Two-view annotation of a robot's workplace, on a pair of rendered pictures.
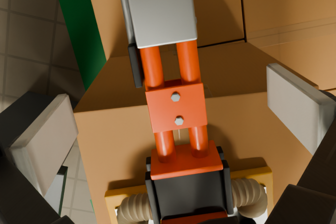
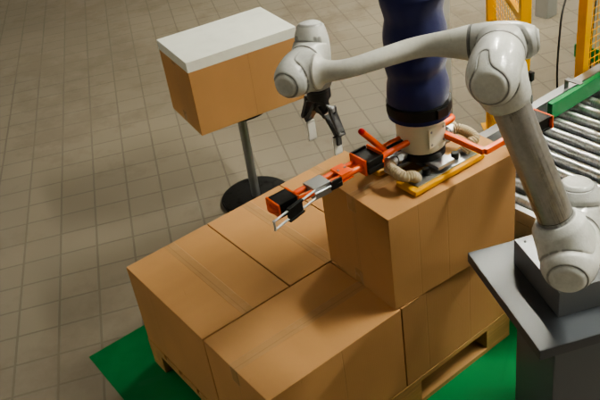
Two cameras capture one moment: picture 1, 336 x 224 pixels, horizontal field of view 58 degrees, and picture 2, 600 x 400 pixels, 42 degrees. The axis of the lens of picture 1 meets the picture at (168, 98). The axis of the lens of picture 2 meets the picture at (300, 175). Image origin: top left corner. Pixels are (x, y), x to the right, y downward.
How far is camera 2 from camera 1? 2.41 m
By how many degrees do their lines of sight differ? 51
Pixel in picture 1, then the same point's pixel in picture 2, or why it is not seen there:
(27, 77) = not seen: outside the picture
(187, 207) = (371, 154)
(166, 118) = (345, 169)
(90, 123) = (387, 213)
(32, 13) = not seen: outside the picture
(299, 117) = (312, 126)
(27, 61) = not seen: outside the picture
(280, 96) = (312, 133)
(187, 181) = (362, 157)
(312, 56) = (316, 232)
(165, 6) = (315, 181)
